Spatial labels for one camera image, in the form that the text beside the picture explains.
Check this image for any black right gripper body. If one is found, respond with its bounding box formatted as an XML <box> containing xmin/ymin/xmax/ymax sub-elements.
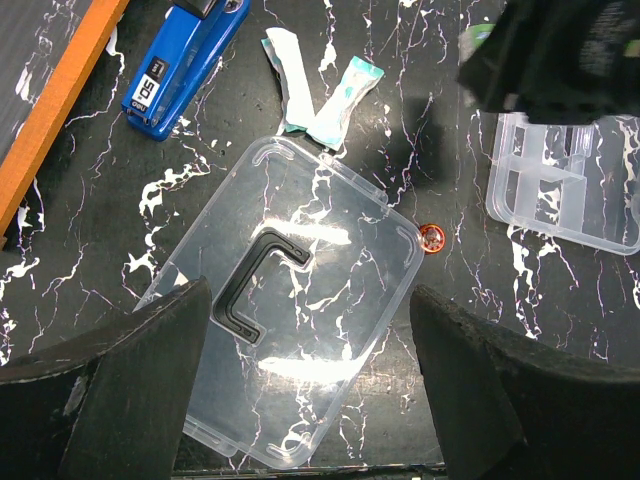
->
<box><xmin>457</xmin><ymin>1</ymin><xmax>639</xmax><ymax>125</ymax></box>

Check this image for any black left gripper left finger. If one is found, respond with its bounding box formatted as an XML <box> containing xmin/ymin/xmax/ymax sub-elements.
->
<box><xmin>1</xmin><ymin>278</ymin><xmax>212</xmax><ymax>479</ymax></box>

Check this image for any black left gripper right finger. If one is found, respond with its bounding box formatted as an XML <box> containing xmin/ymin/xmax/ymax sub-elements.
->
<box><xmin>410</xmin><ymin>285</ymin><xmax>639</xmax><ymax>479</ymax></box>

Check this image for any green medicine carton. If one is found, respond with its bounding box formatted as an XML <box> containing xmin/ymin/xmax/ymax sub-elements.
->
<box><xmin>458</xmin><ymin>23</ymin><xmax>494</xmax><ymax>62</ymax></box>

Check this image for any clear compartment organizer tray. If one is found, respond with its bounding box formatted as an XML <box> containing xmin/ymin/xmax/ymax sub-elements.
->
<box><xmin>486</xmin><ymin>114</ymin><xmax>639</xmax><ymax>256</ymax></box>

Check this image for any white bandage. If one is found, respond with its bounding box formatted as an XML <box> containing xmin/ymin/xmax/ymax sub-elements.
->
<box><xmin>261</xmin><ymin>27</ymin><xmax>315</xmax><ymax>133</ymax></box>
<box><xmin>306</xmin><ymin>56</ymin><xmax>385</xmax><ymax>151</ymax></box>

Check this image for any orange wooden rack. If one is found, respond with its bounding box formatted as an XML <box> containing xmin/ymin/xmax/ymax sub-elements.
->
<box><xmin>1</xmin><ymin>0</ymin><xmax>128</xmax><ymax>232</ymax></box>

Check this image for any blue stapler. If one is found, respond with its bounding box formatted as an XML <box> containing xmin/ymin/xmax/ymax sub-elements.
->
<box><xmin>121</xmin><ymin>0</ymin><xmax>251</xmax><ymax>141</ymax></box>

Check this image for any clear kit lid black handle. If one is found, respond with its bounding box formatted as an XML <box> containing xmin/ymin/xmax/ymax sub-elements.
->
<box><xmin>142</xmin><ymin>136</ymin><xmax>424</xmax><ymax>469</ymax></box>

